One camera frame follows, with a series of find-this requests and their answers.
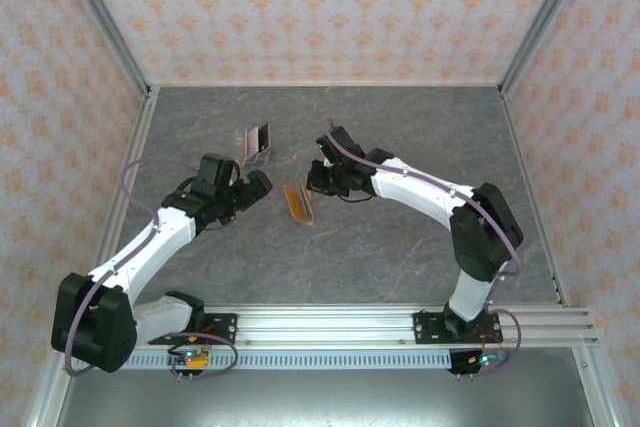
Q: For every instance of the right controller board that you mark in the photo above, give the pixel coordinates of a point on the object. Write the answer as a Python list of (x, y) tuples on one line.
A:
[(482, 360)]

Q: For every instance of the aluminium mounting beam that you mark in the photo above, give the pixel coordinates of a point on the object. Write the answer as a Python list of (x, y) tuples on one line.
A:
[(325, 327)]

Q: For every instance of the aluminium frame post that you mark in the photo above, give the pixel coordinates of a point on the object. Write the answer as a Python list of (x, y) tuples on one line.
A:
[(545, 17), (100, 12)]

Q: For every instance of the dark brown card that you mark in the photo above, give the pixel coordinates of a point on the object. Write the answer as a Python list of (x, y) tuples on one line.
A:
[(265, 137)]

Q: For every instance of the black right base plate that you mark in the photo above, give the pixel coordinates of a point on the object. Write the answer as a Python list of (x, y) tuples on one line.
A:
[(425, 327)]

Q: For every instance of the left controller board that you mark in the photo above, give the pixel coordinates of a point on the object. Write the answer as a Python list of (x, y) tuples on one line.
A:
[(197, 359)]

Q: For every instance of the orange card holder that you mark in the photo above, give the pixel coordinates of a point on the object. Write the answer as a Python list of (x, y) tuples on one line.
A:
[(292, 202)]

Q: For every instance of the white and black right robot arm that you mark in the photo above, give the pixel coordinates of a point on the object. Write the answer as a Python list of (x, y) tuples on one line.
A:
[(415, 192)]

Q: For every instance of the aluminium frame leg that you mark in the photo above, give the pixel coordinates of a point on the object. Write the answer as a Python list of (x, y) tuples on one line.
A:
[(50, 392), (595, 387)]

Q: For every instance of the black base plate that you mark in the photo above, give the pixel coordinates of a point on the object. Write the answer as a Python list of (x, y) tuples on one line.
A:
[(425, 327), (225, 327)]

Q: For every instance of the controller board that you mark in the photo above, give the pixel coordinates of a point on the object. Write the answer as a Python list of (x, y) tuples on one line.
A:
[(482, 360), (197, 359)]

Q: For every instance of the aluminium table side rail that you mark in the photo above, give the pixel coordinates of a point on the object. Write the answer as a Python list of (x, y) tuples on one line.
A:
[(536, 197), (131, 162)]

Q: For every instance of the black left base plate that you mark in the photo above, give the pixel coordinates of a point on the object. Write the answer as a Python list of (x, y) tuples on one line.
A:
[(225, 327)]

